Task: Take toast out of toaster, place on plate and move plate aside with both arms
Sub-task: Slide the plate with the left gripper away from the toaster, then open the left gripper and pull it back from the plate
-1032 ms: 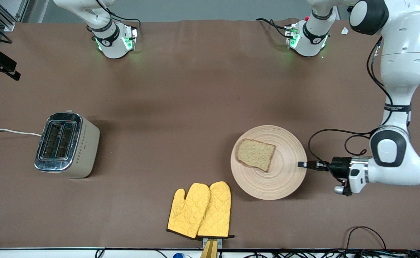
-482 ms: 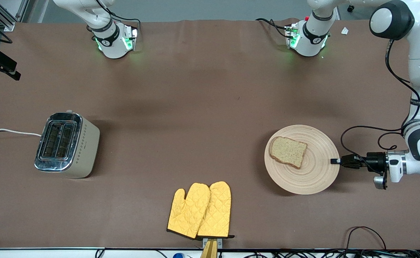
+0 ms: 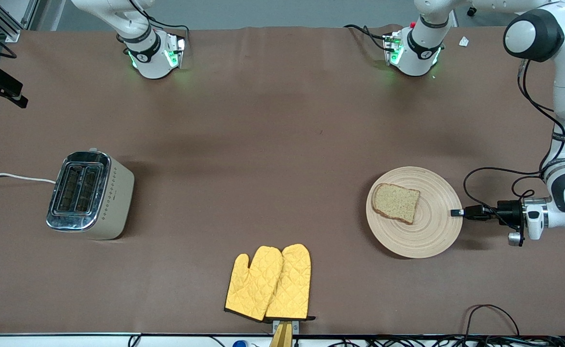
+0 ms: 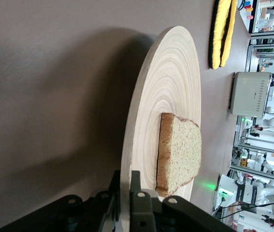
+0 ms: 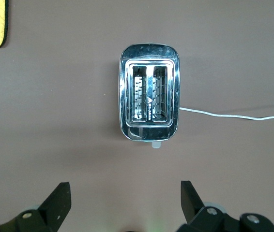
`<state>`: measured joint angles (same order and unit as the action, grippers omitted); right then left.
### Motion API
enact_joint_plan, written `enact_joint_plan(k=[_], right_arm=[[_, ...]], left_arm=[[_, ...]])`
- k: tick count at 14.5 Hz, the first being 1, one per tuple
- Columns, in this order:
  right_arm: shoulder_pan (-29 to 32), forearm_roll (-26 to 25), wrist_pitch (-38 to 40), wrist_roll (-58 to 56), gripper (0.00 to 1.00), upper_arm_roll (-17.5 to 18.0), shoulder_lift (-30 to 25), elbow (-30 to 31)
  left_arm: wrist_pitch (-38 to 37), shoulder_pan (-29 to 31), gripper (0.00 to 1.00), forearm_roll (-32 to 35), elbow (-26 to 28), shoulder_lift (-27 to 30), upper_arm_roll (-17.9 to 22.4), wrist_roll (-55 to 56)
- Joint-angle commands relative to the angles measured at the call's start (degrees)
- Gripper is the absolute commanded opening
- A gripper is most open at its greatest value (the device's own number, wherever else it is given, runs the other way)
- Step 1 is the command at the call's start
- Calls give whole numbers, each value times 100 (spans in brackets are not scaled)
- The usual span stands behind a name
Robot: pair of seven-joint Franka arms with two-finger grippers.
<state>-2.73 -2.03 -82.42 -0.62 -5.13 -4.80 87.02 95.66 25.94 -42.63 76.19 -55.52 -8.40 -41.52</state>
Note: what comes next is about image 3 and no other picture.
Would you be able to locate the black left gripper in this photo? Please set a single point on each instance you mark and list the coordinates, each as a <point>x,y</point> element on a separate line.
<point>507,210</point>

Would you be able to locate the round wooden plate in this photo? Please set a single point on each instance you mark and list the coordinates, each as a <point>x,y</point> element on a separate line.
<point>427,236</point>

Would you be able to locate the brown toast slice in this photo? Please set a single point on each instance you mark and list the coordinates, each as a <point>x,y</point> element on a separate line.
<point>395,202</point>

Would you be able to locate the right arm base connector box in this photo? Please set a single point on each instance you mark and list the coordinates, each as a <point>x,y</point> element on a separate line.
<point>178,48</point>

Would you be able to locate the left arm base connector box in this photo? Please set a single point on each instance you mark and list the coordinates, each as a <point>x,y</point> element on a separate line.
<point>392,48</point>

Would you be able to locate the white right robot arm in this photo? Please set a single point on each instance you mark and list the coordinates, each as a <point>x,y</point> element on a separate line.
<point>150,62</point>

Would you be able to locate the beige chrome toaster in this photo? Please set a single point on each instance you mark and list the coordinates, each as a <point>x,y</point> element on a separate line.
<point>113,202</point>

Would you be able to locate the white paper scrap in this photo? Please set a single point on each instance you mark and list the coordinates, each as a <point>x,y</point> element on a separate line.
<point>464,41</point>

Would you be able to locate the yellow quilted oven mitt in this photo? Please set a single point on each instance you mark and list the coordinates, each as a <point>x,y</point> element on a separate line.
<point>292,284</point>
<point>253,289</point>

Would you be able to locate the black chair caster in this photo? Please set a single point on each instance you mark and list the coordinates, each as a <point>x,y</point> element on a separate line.
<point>472,11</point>

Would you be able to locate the brown table cover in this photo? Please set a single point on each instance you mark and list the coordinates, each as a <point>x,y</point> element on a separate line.
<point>311,86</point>

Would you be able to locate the wooden stick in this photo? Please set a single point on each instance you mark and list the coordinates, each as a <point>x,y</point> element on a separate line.
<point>282,337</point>

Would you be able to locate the blue cap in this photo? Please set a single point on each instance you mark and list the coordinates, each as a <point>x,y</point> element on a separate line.
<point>240,344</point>

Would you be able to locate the small metal bracket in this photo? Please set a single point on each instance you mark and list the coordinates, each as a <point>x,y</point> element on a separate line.
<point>295,326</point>

